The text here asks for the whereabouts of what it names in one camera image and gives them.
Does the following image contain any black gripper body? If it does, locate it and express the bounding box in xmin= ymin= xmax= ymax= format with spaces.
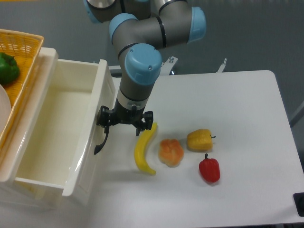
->
xmin=111 ymin=104 xmax=144 ymax=127

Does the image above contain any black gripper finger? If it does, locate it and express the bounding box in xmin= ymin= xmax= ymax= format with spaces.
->
xmin=133 ymin=111 xmax=153 ymax=136
xmin=96 ymin=105 xmax=115 ymax=133

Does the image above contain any black top drawer handle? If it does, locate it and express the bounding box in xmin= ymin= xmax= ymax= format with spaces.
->
xmin=94 ymin=126 xmax=109 ymax=155

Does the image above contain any white drawer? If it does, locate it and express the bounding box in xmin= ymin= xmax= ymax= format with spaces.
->
xmin=14 ymin=58 xmax=117 ymax=207
xmin=13 ymin=181 xmax=63 ymax=209

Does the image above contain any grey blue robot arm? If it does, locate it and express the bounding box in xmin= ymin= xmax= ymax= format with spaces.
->
xmin=84 ymin=0 xmax=207 ymax=133

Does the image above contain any white drawer cabinet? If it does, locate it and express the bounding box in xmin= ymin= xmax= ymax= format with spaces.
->
xmin=0 ymin=47 xmax=58 ymax=206

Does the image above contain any yellow banana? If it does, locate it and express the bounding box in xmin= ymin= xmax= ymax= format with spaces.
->
xmin=133 ymin=123 xmax=158 ymax=175

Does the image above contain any orange bread roll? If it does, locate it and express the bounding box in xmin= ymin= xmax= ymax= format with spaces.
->
xmin=158 ymin=139 xmax=184 ymax=168

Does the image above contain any yellow bell pepper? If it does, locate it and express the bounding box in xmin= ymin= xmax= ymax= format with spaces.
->
xmin=187 ymin=129 xmax=216 ymax=151

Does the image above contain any red bell pepper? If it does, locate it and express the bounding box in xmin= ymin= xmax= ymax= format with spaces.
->
xmin=199 ymin=153 xmax=220 ymax=183

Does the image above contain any white plate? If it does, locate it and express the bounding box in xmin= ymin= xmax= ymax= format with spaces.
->
xmin=0 ymin=86 xmax=11 ymax=133

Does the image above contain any green bell pepper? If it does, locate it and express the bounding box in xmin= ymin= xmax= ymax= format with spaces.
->
xmin=0 ymin=52 xmax=20 ymax=85

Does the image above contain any yellow woven basket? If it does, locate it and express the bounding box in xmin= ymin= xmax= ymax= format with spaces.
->
xmin=0 ymin=29 xmax=44 ymax=148

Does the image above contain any black device at table edge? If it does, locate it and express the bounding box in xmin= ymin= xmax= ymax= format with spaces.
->
xmin=293 ymin=192 xmax=304 ymax=217

